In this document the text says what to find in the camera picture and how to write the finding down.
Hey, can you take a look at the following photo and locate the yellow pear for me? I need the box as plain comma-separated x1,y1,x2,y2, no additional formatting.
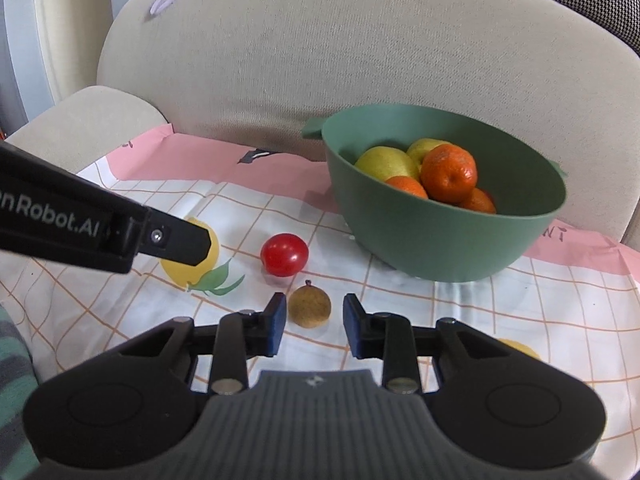
354,146,421,183
406,138,451,166

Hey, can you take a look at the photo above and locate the red cherry tomato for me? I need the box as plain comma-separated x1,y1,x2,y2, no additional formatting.
260,232,309,277

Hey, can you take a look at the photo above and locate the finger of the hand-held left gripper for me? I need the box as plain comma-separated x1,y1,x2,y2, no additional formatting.
134,205,212,267

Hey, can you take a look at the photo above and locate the beige sofa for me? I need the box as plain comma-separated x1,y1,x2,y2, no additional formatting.
5,0,640,246

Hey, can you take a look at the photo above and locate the lemon print checked cloth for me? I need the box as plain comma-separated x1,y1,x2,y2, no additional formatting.
0,127,640,396

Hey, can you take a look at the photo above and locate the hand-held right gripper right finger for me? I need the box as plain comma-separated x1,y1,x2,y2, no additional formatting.
342,293,506,393

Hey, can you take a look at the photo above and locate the houndstooth pillow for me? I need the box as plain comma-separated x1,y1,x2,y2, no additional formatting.
542,0,640,57

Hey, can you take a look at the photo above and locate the brown longan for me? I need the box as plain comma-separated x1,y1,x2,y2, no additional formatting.
287,280,333,328

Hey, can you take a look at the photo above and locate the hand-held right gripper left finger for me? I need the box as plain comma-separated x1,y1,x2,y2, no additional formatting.
117,293,288,395

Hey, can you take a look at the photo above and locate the orange tangerine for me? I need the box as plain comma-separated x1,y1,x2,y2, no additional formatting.
419,143,478,204
385,175,430,200
457,187,497,215

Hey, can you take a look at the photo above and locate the green plastic bowl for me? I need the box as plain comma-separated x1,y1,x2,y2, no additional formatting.
301,103,570,282

